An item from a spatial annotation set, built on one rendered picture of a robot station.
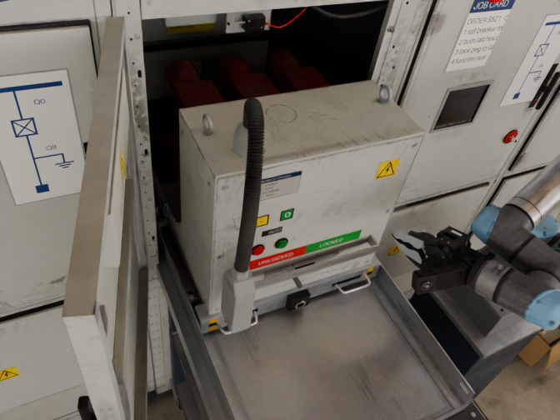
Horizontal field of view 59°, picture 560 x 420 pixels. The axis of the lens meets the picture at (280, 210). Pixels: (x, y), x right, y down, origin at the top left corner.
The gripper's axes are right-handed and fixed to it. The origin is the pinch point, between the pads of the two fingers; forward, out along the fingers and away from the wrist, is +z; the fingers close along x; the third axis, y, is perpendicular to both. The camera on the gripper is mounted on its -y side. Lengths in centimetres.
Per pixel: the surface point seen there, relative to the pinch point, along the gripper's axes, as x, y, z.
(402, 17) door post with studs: 38, 28, 22
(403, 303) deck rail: -32.7, 12.5, 4.0
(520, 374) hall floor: -130, 96, -7
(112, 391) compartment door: 19, -67, -9
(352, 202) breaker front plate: 3.4, -0.1, 12.3
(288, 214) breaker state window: 6.6, -16.5, 16.2
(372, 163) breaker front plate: 14.4, 1.8, 8.6
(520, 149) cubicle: -25, 102, 18
